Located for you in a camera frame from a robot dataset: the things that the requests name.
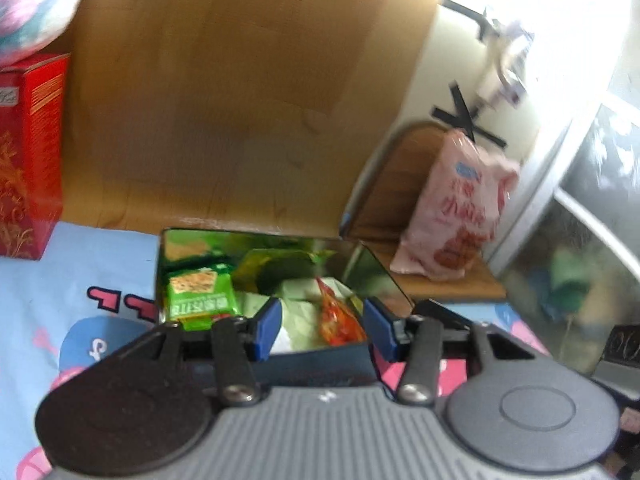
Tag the light green snack packet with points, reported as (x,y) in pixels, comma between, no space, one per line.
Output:
(300,295)

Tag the white wall hook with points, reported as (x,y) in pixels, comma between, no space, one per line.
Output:
(505,60)

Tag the red orange snack packet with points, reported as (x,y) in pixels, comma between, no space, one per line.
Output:
(340,320)

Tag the blue pink cartoon bed sheet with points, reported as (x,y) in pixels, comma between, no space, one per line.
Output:
(75,270)

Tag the grey window frame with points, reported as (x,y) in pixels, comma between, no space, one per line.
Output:
(565,160)

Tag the bright green cracker packet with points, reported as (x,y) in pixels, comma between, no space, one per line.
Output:
(200,295)

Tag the red gift box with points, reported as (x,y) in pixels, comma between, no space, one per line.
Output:
(30,160)

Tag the pink blue plush toy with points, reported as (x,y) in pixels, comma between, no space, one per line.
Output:
(30,10)

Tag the black tape cross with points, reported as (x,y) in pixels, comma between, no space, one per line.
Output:
(460,110)

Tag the large pink snack bag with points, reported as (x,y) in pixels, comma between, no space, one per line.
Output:
(450,220)

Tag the black storage box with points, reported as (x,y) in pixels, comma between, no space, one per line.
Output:
(310,367)

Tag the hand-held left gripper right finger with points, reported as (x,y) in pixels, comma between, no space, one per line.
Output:
(379,332)

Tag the black tape strip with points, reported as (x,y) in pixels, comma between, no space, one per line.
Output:
(465,12)

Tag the wooden chair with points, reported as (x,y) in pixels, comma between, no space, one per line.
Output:
(395,185)

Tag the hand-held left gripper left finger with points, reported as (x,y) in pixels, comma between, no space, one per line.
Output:
(265,332)

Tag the wooden headboard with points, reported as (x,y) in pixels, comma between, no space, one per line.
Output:
(225,85)

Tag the dark patterned box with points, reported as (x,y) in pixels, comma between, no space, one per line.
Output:
(622,350)

